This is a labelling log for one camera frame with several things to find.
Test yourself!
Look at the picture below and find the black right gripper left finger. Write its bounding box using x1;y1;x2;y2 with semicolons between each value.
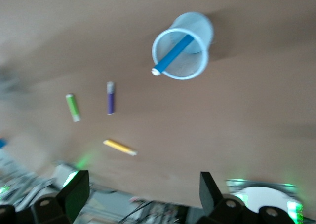
31;169;90;224

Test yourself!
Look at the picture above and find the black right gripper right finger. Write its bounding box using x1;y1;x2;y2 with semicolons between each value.
197;171;258;224

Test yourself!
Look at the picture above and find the blue marker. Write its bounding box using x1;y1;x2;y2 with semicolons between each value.
151;34;194;77

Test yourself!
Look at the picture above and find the yellow marker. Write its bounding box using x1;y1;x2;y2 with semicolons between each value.
102;139;138;157

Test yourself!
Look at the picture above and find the green marker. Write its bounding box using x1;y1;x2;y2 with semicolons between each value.
65;93;82;123

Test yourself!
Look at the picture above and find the purple marker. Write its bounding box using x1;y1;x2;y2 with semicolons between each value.
106;81;116;116

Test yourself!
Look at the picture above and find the blue mesh cup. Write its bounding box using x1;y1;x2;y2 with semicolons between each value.
151;11;215;81

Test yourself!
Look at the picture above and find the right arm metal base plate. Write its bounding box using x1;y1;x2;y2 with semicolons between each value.
225;178;297;193

